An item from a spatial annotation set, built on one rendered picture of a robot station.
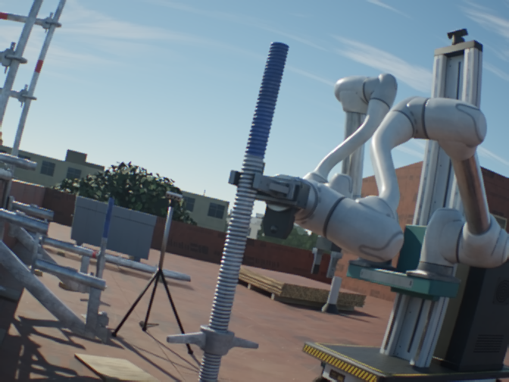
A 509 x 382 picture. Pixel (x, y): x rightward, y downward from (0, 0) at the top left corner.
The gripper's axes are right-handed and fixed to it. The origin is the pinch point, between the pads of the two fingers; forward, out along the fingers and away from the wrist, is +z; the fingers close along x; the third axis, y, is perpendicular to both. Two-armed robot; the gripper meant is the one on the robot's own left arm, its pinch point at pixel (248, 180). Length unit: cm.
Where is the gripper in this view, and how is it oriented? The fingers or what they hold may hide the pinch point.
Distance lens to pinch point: 117.1
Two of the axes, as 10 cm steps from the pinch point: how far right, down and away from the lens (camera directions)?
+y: 2.1, -9.7, 0.7
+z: -4.4, -1.6, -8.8
